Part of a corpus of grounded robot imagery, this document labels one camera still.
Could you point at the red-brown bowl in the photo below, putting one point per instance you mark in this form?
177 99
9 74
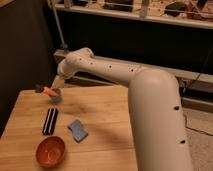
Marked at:
50 152

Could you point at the blue sponge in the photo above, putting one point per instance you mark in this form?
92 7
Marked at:
78 132

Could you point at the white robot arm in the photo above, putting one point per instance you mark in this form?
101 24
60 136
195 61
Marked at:
155 110

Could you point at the white window shelf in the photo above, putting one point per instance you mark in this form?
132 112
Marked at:
134 16

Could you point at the grey ceramic cup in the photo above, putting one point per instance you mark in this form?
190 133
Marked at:
58 98

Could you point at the black and white striped block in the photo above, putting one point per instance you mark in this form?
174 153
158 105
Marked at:
50 121

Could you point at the orange pepper with green stem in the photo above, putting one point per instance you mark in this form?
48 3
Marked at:
46 90

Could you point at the metal pole stand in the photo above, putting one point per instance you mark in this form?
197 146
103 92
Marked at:
64 46

